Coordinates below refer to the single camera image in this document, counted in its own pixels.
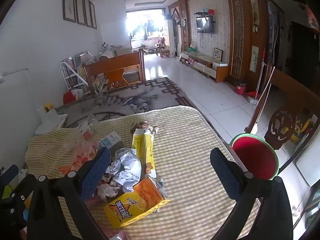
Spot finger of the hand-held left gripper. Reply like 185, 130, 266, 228
0, 164, 20, 185
0, 174, 38, 230

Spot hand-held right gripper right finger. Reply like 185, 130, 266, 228
210, 147, 294, 240

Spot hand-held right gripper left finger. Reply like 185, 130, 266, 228
27, 147, 112, 240

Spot pink floral plastic bag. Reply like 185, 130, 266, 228
59, 141, 100, 173

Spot blue plastic wrapper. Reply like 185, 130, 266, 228
105, 148, 146, 193

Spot red bin with green rim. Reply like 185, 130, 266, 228
229, 133, 279, 181

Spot blue and white carton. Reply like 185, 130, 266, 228
97, 131, 125, 155

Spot clear wrapper with red label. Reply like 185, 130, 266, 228
64, 115, 100, 151

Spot orange snack box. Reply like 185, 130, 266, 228
103, 176, 171, 228

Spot long yellow box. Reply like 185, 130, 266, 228
131, 127, 157, 180

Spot brown wrapper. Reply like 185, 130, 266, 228
130, 121, 159, 136

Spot white stand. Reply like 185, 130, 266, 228
35, 105, 68, 136

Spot carved wooden chair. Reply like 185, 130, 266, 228
264, 67, 320, 161

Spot grey floral patterned mat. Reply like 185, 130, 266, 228
54, 77, 198, 128

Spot red bag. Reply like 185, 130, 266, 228
63, 91, 76, 105

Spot beaded rod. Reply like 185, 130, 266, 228
249, 66, 276, 128

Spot yellow toy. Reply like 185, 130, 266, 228
291, 119, 312, 142

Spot wooden television cabinet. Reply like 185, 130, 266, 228
180, 51, 229, 83

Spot framed star picture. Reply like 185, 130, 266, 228
213, 47, 223, 63

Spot hanging bamboo scroll picture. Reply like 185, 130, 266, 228
250, 45, 259, 72

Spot small wooden chairs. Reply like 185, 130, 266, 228
154, 43, 171, 58

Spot hanging flower scroll picture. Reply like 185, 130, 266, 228
250, 0, 260, 26

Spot white wire rack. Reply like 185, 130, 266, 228
60, 54, 91, 93

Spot broom with red-white handle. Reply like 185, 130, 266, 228
255, 47, 266, 93

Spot wall television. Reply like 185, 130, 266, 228
196, 17, 215, 34

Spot wall shelf with bowls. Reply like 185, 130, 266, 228
193, 9, 216, 18

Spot large framed wall picture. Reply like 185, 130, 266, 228
63, 0, 76, 23

